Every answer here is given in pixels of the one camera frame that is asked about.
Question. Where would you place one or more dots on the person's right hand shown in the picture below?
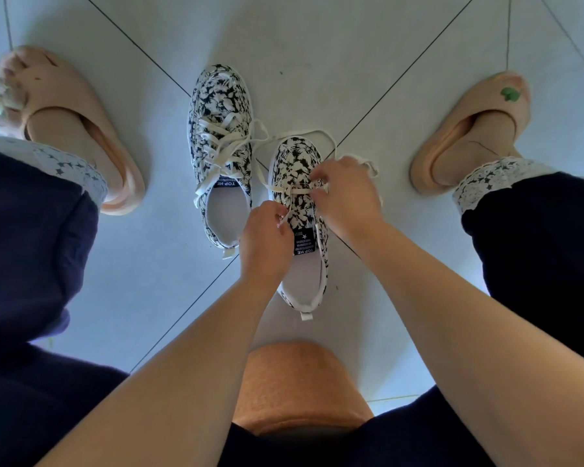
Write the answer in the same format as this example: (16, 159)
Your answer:
(350, 204)

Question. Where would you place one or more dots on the person's left hand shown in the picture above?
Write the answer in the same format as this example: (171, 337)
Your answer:
(265, 248)

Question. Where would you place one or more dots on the white shoelace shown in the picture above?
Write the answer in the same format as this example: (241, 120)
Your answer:
(216, 128)
(292, 190)

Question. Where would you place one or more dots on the floral sneaker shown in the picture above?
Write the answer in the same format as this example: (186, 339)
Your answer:
(292, 153)
(219, 87)

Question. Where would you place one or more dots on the person's left forearm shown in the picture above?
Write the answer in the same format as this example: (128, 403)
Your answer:
(165, 379)

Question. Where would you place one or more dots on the person's right leg navy trousers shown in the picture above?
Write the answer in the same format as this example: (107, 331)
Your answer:
(540, 238)

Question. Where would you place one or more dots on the person's leg navy trousers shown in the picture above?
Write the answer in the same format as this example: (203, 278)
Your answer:
(540, 238)
(29, 238)

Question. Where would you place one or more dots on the person's left leg navy trousers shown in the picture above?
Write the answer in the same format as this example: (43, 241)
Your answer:
(29, 238)

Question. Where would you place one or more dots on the pink slipper with green charm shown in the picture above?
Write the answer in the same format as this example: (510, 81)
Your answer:
(482, 94)

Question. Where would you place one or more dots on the pink slipper with white charms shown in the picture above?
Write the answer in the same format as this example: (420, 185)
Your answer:
(68, 82)

